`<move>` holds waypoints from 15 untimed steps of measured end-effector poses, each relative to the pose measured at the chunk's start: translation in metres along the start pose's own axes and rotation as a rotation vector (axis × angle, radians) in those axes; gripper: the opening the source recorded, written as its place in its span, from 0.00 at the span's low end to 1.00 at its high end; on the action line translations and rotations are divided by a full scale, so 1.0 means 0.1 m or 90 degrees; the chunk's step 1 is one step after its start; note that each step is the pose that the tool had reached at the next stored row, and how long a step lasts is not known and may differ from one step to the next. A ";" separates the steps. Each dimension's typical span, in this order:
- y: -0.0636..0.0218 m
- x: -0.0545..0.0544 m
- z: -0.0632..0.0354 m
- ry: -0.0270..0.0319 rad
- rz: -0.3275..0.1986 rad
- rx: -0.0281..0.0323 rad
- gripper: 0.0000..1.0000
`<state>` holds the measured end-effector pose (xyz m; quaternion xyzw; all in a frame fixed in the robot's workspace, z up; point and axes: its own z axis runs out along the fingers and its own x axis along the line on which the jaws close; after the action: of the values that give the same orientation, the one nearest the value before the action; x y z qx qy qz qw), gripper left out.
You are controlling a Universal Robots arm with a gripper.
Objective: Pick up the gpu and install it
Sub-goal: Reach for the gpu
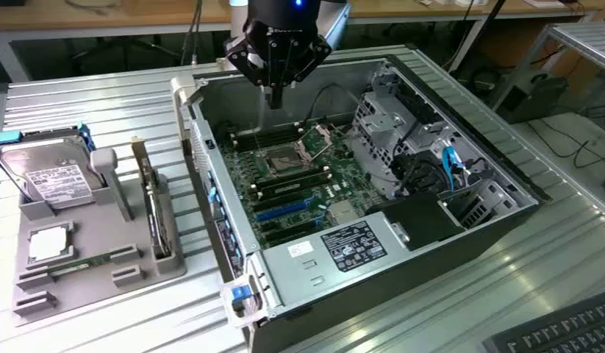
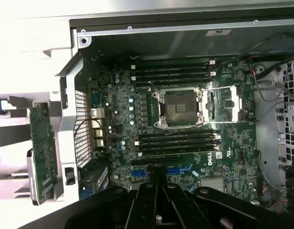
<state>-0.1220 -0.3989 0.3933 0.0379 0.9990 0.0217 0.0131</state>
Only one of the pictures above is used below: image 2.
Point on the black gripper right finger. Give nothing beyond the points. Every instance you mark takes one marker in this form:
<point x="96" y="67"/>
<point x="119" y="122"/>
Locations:
<point x="180" y="210"/>

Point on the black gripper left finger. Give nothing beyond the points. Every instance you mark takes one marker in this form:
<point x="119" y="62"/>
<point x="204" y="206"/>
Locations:
<point x="142" y="210"/>

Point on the blue expansion slot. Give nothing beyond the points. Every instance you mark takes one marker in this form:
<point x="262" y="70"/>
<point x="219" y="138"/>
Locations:
<point x="138" y="173"/>

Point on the silver chipset heat sink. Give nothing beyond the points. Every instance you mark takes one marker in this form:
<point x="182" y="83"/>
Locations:
<point x="212" y="183"/>

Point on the black RAM slot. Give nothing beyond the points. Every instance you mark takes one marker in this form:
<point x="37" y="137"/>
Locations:
<point x="170" y="82"/>
<point x="170" y="63"/>
<point x="175" y="133"/>
<point x="175" y="145"/>
<point x="170" y="69"/>
<point x="175" y="139"/>
<point x="170" y="75"/>
<point x="175" y="151"/>

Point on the green Dell motherboard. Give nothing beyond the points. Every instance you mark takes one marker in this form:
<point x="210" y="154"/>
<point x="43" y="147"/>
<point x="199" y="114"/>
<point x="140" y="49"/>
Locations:
<point x="232" y="143"/>

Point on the silver port block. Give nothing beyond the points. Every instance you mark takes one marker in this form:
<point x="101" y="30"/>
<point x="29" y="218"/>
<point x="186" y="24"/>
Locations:
<point x="97" y="128"/>

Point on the thin metal locking lever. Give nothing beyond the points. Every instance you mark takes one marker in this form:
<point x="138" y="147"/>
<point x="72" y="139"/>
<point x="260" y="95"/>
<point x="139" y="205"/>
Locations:
<point x="232" y="122"/>
<point x="218" y="88"/>

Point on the CPU socket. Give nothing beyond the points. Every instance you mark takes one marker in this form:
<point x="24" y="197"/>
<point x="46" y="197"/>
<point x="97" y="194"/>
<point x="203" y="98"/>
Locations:
<point x="180" y="107"/>

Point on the black plastic shroud box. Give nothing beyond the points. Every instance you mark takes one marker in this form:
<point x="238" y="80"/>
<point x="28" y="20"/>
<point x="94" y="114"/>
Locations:
<point x="292" y="177"/>

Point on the silver socket cover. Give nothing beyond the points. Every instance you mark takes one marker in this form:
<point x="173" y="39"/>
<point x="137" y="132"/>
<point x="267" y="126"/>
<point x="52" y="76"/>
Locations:
<point x="236" y="105"/>

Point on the metal disk bay cage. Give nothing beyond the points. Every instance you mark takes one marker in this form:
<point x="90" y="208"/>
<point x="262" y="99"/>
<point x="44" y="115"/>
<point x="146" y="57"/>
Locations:
<point x="290" y="119"/>

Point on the coin cell battery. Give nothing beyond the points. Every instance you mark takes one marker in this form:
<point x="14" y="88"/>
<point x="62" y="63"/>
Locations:
<point x="238" y="76"/>

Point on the grey parts rack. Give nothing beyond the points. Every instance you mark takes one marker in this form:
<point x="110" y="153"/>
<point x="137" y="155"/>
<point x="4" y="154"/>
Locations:
<point x="13" y="133"/>

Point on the open black PC case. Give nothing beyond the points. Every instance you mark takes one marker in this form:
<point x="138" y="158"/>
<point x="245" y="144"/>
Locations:
<point x="137" y="46"/>

